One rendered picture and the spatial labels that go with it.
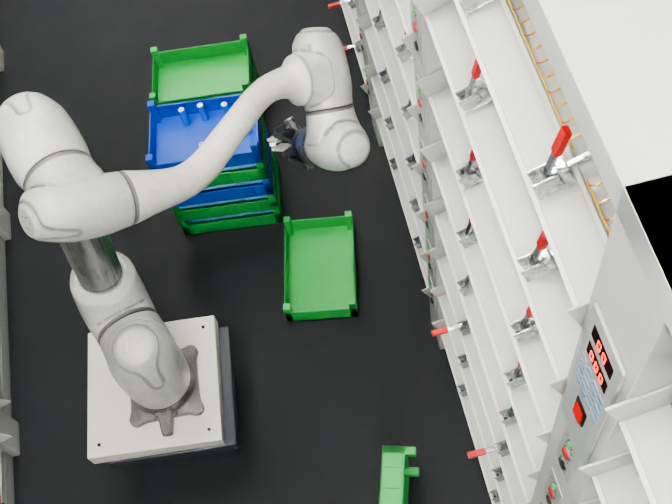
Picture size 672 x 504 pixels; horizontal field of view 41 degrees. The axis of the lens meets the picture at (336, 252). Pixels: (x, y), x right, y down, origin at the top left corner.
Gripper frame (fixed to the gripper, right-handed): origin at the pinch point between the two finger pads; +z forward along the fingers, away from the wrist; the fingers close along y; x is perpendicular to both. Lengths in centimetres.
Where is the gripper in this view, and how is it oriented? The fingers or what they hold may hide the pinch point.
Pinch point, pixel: (279, 142)
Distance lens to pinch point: 217.7
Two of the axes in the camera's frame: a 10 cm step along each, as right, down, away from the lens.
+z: -4.2, -1.3, 9.0
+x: 8.1, -5.0, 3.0
